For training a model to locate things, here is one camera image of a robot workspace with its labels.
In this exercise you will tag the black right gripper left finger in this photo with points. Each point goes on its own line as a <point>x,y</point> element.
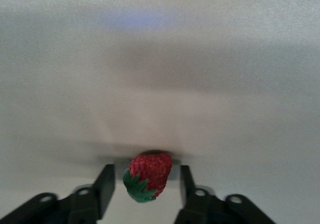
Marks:
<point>82,206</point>

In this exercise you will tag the red strawberry large green leaves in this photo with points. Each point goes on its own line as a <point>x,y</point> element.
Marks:
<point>152,171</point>

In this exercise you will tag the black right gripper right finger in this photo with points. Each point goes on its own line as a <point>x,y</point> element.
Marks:
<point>200,209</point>

